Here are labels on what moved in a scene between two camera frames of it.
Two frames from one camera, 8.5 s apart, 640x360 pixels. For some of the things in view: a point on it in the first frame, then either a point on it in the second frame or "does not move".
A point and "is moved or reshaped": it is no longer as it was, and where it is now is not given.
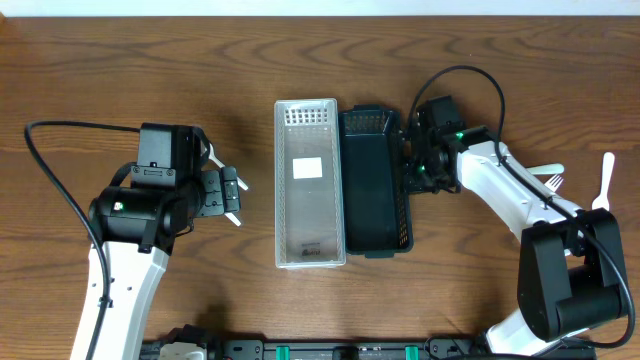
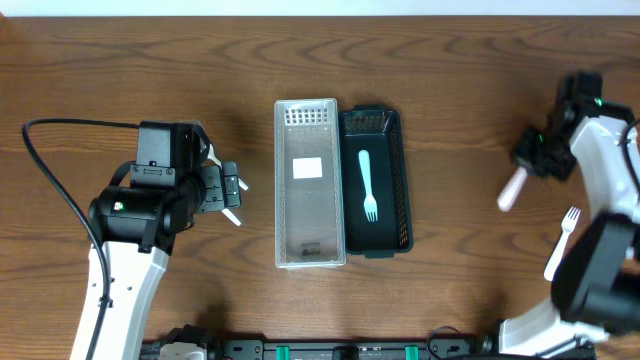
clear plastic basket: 310,213 does not move
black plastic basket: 377,210 does not move
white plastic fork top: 551,169 is moved or reshaped
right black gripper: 413,163 → 536,160
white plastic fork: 554,182 is moved or reshaped
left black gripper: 230,190 does not move
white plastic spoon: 219,162 does not move
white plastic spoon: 233,218 does not move
